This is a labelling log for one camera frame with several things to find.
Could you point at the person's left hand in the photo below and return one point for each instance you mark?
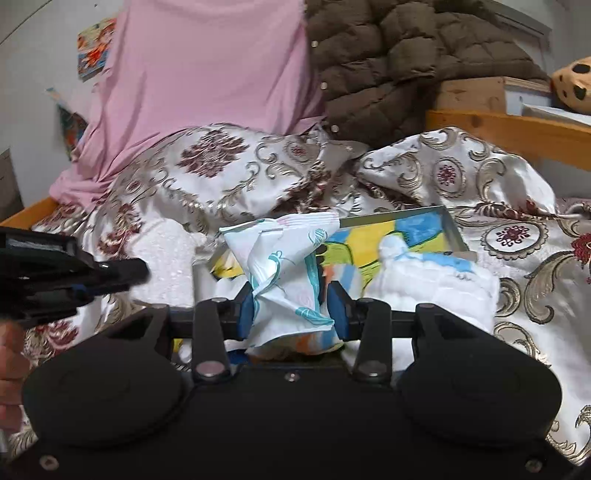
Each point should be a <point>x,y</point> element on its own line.
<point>9,369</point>

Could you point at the white terry towel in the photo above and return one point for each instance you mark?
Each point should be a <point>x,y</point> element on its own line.
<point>161,263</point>

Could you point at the grey board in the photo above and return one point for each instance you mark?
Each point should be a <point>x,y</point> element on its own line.
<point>9,184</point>

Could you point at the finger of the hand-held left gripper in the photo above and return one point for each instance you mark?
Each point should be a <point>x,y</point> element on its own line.
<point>120,274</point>

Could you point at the wooden bed frame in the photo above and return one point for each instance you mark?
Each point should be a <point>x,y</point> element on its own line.
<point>508,134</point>

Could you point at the colourful wall poster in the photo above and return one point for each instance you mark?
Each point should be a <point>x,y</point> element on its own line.
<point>94,50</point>

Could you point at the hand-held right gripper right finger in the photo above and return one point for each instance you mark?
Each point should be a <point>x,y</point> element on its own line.
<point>337,311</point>

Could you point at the floral satin blanket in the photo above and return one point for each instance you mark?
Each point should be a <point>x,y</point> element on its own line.
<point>508,184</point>

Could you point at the yellow spotted plush toy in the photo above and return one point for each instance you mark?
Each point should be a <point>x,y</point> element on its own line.
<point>572,83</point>

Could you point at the cartoon frog towel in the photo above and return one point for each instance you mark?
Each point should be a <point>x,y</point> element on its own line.
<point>364,240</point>

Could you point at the white teal printed cloth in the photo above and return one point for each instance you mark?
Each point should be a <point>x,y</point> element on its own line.
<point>277,277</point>

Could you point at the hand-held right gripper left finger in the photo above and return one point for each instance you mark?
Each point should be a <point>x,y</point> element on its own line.
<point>245,314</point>

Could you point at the colourful paper kite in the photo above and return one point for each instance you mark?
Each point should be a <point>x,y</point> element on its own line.
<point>71,129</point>

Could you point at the white bear plush towel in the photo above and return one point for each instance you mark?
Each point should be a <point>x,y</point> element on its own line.
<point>438,290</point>

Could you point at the brown quilted jacket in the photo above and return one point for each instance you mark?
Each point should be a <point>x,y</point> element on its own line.
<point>392,60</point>

